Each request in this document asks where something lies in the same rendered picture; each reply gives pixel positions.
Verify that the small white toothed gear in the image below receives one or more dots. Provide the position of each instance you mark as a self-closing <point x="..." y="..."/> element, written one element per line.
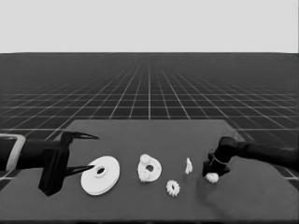
<point x="169" y="190"/>
<point x="141" y="178"/>
<point x="213" y="179"/>

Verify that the white round pinned carrier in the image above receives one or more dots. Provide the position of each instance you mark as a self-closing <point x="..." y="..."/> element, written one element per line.
<point x="156" y="169"/>

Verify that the large thick white disc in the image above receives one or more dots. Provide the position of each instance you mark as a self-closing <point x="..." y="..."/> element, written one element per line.
<point x="93" y="183"/>

